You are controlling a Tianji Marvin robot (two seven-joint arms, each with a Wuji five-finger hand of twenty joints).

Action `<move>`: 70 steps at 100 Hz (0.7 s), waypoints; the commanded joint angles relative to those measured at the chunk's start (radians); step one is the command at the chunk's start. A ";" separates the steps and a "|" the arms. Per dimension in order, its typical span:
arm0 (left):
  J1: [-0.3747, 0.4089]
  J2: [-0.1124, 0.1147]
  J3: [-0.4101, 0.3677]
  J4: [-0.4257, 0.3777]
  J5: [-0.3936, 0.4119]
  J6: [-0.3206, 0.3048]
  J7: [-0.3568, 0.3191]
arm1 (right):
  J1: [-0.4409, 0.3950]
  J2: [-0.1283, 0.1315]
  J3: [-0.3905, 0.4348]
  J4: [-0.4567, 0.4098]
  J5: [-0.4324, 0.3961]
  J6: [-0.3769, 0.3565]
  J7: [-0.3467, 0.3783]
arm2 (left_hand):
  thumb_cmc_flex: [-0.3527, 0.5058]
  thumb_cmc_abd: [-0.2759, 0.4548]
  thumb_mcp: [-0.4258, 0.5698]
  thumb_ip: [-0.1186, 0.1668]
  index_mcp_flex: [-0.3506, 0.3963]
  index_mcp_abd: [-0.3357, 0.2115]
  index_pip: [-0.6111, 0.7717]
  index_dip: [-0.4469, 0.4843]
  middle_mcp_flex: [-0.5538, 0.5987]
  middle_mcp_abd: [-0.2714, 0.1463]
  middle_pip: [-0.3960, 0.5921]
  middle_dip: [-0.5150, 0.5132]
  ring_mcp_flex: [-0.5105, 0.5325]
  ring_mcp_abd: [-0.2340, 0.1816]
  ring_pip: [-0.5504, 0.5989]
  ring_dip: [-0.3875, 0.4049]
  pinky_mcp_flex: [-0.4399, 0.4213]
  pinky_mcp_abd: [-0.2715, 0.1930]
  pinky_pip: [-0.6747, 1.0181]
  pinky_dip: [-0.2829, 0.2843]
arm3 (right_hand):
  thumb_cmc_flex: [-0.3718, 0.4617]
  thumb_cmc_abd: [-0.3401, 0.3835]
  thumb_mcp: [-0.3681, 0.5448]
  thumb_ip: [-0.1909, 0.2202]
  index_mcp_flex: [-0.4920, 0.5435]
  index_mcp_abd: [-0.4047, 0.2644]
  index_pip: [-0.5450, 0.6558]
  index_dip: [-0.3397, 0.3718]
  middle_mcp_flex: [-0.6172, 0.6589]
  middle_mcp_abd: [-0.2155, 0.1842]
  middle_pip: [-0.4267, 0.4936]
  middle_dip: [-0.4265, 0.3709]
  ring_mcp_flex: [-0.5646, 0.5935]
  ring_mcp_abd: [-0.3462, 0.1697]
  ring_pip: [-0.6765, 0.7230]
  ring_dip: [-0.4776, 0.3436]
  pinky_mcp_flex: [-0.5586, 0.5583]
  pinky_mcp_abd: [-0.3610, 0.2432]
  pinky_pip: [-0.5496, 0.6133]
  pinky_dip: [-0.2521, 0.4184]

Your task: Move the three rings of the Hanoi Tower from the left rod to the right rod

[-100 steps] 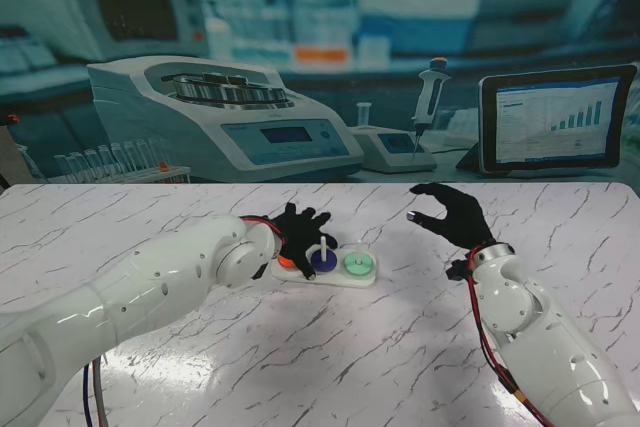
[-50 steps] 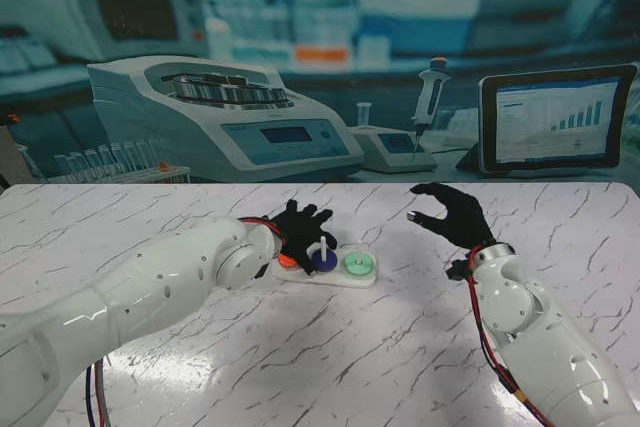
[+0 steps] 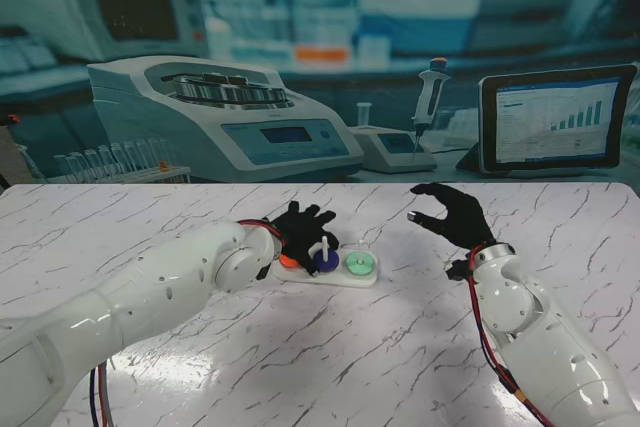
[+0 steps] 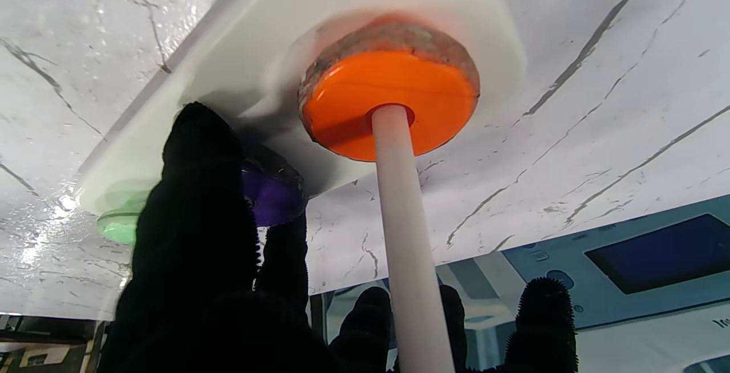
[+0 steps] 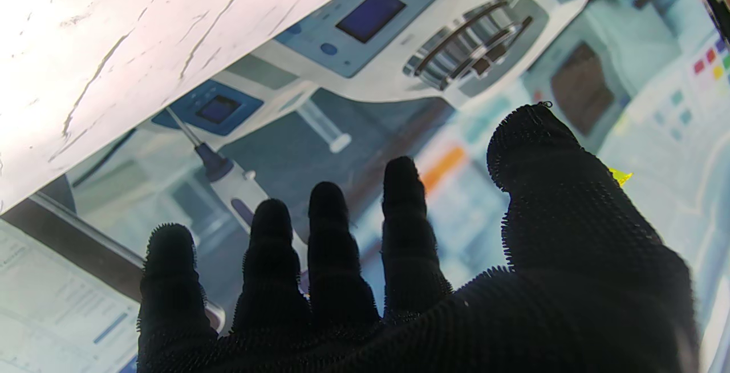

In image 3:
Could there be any large green ring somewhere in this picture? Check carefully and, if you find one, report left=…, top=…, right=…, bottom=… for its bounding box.
left=343, top=251, right=377, bottom=277

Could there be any white Hanoi tower base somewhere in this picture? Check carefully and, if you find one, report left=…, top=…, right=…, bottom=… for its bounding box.
left=271, top=235, right=380, bottom=288

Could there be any medium purple ring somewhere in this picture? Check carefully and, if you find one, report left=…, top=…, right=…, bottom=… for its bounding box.
left=310, top=246, right=341, bottom=273

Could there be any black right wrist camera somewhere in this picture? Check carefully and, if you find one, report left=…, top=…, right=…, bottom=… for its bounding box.
left=445, top=259, right=471, bottom=282

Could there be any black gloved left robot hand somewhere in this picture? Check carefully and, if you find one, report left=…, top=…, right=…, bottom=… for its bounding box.
left=269, top=200, right=337, bottom=277

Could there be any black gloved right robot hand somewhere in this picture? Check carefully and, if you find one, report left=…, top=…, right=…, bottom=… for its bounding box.
left=407, top=182, right=497, bottom=251

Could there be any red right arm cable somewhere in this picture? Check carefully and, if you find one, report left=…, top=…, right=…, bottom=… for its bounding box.
left=464, top=245, right=556, bottom=427

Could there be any printed laboratory backdrop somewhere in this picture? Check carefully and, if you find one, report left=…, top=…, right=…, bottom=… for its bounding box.
left=0, top=0, right=640, bottom=186

